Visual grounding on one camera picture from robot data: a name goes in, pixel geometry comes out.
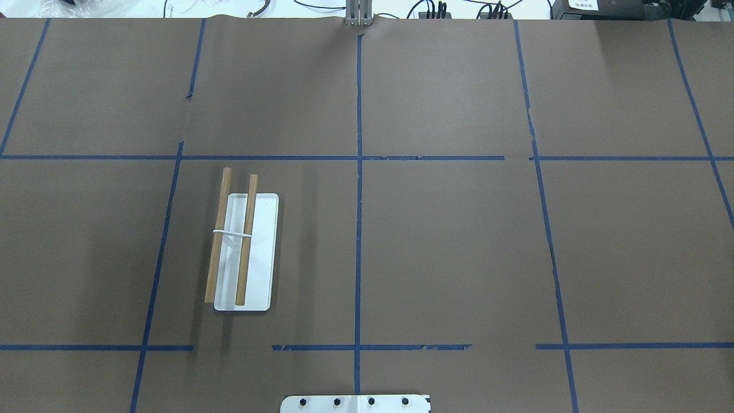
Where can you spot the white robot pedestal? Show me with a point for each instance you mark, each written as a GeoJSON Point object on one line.
{"type": "Point", "coordinates": [357, 403]}

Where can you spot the black computer box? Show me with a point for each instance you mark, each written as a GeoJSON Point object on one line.
{"type": "Point", "coordinates": [626, 10]}

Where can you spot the white wooden towel rack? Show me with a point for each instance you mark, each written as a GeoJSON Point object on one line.
{"type": "Point", "coordinates": [242, 258]}

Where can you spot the clear plastic bag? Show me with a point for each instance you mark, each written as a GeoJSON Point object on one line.
{"type": "Point", "coordinates": [60, 9]}

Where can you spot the aluminium frame post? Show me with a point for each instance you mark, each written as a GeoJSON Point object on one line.
{"type": "Point", "coordinates": [358, 13]}

